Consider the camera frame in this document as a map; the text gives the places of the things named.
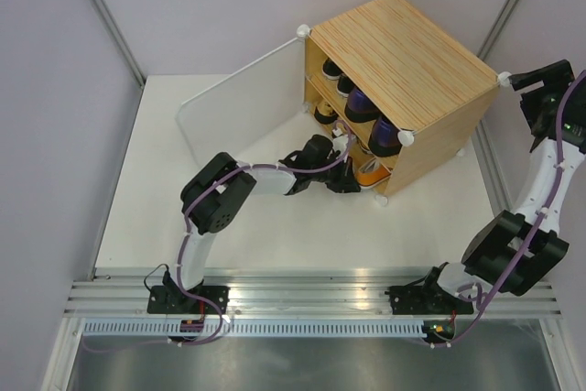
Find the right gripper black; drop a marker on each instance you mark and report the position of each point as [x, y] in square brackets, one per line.
[558, 71]

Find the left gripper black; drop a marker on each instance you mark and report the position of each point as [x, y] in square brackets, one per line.
[346, 181]

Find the gold heeled shoe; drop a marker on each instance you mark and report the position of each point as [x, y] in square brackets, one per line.
[324, 113]

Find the orange canvas sneaker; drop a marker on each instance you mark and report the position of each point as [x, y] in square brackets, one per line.
[371, 173]
[364, 148]

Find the purple loafer shoe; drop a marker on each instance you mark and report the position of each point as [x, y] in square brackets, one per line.
[359, 108]
[383, 141]

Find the black canvas sneaker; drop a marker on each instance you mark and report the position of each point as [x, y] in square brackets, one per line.
[331, 70]
[344, 86]

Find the white translucent cabinet door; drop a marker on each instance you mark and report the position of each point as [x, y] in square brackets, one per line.
[237, 111]

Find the wooden two-shelf shoe cabinet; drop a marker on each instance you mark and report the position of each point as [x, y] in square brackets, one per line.
[432, 88]

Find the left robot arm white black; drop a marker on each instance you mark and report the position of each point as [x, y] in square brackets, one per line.
[217, 193]

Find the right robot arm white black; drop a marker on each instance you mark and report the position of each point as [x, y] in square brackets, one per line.
[519, 247]

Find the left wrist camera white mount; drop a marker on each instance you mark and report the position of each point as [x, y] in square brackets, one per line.
[341, 140]

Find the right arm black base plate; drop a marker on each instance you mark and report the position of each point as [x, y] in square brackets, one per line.
[420, 301]

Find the white slotted cable duct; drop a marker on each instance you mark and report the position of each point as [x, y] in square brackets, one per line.
[256, 328]

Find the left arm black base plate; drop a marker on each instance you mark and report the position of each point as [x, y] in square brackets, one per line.
[170, 301]

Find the aluminium rail frame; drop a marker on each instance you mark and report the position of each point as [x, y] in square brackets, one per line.
[294, 297]

